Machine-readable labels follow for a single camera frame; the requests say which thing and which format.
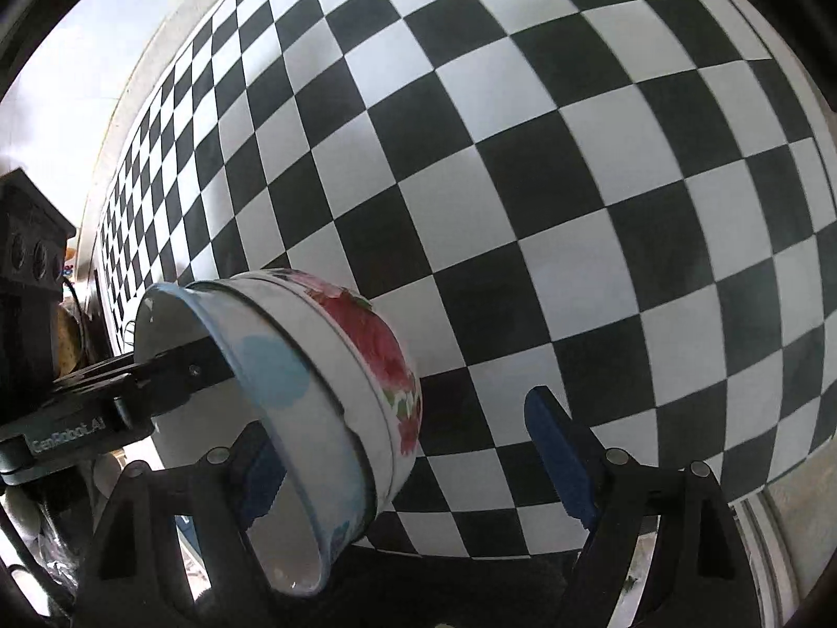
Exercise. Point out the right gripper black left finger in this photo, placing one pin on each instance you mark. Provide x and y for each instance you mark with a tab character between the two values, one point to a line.
133	574

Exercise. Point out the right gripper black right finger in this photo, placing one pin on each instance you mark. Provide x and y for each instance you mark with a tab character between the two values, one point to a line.
699	572

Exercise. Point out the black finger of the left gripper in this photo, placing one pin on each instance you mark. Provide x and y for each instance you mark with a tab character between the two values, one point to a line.
168	378

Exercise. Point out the white bowl blue dots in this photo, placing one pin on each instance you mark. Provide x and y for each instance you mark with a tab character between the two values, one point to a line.
300	396

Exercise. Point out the white bowl red flowers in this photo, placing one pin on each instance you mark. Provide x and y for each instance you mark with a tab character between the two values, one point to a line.
373	366

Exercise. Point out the black white checkered mat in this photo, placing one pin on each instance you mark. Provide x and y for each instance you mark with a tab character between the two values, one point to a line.
630	201

